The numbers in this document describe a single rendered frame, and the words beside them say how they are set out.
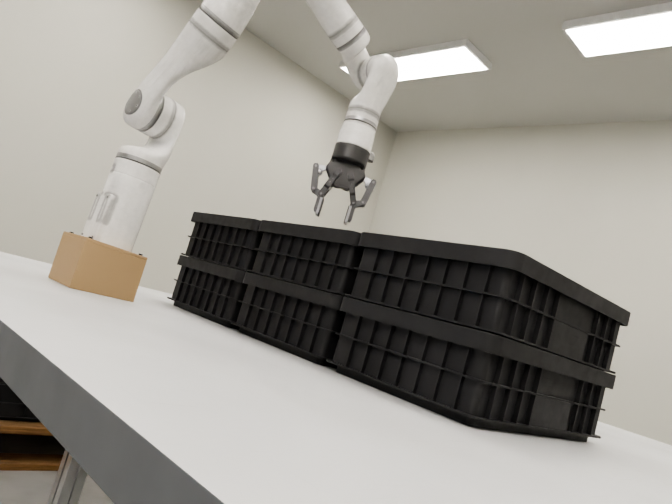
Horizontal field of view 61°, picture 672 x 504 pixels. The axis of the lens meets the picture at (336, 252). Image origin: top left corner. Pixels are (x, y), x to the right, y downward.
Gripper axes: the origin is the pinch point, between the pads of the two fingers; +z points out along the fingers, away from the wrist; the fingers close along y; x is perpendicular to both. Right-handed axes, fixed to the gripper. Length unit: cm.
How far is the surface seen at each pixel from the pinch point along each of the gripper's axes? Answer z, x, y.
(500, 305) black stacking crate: 12, -42, 28
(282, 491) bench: 28, -87, 9
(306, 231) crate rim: 6.8, -13.1, -2.5
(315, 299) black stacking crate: 18.2, -18.7, 3.1
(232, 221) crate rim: 7.1, 5.7, -21.0
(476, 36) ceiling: -179, 242, 34
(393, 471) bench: 28, -76, 16
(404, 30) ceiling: -178, 258, -13
